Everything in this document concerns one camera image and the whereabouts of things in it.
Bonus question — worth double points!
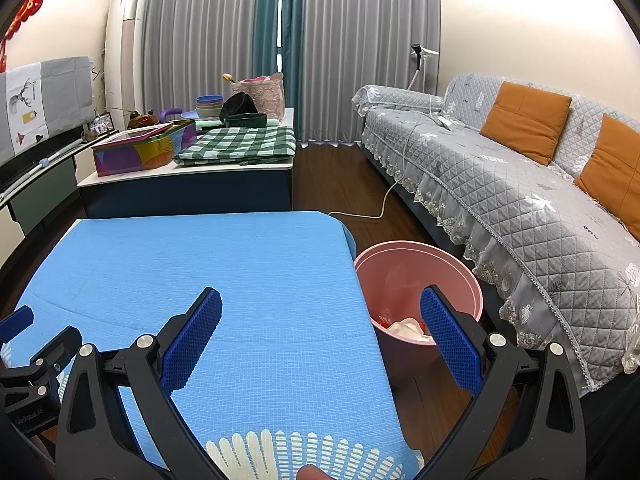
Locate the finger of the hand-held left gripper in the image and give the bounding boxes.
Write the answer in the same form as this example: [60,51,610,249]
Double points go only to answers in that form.
[0,304,35,344]
[29,325,83,377]

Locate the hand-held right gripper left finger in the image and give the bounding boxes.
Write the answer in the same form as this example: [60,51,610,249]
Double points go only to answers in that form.
[55,287,224,480]

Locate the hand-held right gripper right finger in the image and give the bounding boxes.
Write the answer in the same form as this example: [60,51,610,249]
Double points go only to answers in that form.
[419,284,587,480]

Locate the torn cream carton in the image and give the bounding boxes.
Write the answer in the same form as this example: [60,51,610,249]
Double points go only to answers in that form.
[387,316,437,346]

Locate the pink plastic bin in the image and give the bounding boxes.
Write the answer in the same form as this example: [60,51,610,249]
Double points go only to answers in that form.
[353,240,484,389]

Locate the blue table mat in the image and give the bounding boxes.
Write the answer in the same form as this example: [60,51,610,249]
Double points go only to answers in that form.
[0,209,427,480]

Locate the dark television stand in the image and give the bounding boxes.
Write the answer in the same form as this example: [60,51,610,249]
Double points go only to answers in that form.
[0,129,122,242]

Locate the dark blue coffee table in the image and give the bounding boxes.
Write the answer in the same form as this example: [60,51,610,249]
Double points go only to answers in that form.
[75,107,296,220]

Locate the grey quilted sofa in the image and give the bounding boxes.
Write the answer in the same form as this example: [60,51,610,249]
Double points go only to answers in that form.
[351,73,640,432]

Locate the white rod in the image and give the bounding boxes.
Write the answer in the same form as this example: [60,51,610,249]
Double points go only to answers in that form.
[0,138,94,196]

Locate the colourful storage box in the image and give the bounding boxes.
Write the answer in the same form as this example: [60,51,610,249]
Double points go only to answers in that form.
[91,120,199,178]

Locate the green checked cloth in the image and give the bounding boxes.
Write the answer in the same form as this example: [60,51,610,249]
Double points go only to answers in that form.
[172,125,297,167]

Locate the dark green bowl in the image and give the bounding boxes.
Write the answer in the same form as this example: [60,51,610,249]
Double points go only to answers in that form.
[224,112,269,130]

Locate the orange cushion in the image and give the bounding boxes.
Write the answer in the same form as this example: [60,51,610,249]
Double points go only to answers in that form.
[573,113,640,227]
[479,81,573,166]

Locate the grey cloth television cover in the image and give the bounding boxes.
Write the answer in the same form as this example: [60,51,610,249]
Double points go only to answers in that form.
[0,56,96,162]

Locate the stack of coloured bowls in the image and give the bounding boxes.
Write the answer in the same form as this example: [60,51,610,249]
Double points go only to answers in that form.
[195,94,225,120]

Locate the black hat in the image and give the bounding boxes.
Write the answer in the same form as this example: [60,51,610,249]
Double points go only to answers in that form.
[218,92,259,122]

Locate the pink lace basket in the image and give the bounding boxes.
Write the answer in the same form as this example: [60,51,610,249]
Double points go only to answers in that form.
[229,75,286,121]

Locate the white standing air conditioner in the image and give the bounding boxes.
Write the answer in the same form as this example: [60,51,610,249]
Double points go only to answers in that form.
[104,0,149,129]

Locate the grey curtains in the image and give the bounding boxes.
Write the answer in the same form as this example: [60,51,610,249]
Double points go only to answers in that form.
[139,0,442,144]

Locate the teal curtain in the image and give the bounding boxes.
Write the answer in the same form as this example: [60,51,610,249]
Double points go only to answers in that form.
[254,0,307,112]

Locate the white power cable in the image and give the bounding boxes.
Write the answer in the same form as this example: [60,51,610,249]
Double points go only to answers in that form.
[327,67,452,220]

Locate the red wall ornament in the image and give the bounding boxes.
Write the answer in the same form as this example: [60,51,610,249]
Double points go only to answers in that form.
[0,0,44,74]

